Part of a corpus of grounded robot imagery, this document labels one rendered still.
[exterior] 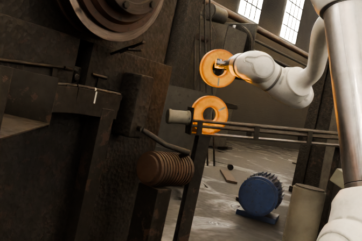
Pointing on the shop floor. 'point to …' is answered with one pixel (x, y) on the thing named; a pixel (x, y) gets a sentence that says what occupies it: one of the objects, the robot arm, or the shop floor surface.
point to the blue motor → (260, 197)
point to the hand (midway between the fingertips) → (220, 64)
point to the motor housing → (156, 192)
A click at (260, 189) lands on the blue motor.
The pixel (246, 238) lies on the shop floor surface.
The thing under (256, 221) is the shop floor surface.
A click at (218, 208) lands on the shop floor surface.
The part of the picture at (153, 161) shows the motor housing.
